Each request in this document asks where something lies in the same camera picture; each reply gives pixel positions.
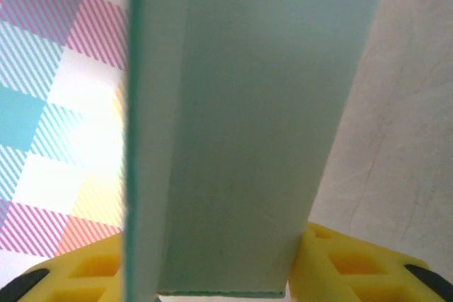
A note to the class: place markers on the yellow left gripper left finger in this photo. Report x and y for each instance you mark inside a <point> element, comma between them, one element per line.
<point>85,273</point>

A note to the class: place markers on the mint green paper box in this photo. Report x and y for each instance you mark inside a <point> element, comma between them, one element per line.
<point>247,121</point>

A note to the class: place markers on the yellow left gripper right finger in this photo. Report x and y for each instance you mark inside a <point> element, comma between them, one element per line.
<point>354,273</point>

